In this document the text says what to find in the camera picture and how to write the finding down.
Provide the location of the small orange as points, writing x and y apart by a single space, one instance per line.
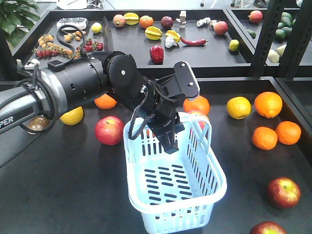
264 138
288 132

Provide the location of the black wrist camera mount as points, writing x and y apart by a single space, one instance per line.
186 80

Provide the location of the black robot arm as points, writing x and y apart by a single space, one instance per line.
63 87

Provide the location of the orange behind middle apple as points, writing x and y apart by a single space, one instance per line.
198 104

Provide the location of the yellow orange fruit right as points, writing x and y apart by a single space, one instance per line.
238 107

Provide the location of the small orange lower right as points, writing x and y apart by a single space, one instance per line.
288 132

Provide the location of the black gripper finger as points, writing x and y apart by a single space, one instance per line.
167 142
175 127

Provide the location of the orange back left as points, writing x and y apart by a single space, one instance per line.
105 102

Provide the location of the large orange far right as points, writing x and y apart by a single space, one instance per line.
268 104

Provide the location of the small orange lower left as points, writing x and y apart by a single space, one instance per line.
264 138

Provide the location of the green potted plant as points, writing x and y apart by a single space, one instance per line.
15 13

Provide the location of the white garlic bulb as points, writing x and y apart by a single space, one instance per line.
170 42

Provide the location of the light blue plastic basket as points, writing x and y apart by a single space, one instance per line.
174 192

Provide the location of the red apple front middle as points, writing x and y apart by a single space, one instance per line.
267 227

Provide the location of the yellow pear fruit front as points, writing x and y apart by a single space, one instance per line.
72 117

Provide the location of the brown mushroom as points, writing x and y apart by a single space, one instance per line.
38 123

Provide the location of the red apple front left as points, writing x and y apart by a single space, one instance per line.
283 193

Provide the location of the red bell pepper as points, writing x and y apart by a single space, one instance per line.
157 54

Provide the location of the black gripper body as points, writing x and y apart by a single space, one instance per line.
158 108

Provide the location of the red apple back left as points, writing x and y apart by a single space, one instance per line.
109 130

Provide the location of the black produce display table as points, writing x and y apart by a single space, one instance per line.
66 182

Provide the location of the red chili pepper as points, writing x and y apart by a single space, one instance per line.
198 42

